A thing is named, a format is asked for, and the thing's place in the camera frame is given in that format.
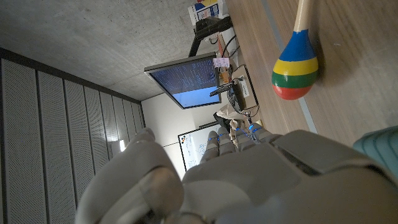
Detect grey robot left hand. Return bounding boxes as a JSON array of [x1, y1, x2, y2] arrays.
[[74, 122, 398, 224]]

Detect striped wooden maraca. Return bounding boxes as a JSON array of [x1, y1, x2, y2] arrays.
[[271, 0, 320, 101]]

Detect black-framed whiteboard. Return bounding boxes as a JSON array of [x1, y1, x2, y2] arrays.
[[177, 122, 223, 172]]

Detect beige cloth pile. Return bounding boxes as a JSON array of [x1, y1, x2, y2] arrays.
[[216, 103, 250, 141]]

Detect black router box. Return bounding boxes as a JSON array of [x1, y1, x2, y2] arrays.
[[231, 81, 248, 111]]

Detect black computer monitor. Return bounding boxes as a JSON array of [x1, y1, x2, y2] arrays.
[[144, 52, 223, 110]]

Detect pink sticky note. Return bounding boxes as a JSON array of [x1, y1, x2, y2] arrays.
[[212, 57, 231, 69]]

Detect teal ribbed plastic block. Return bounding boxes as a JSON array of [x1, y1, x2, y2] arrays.
[[352, 125, 398, 182]]

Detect blue and white box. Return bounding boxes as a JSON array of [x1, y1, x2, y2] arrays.
[[187, 0, 230, 26]]

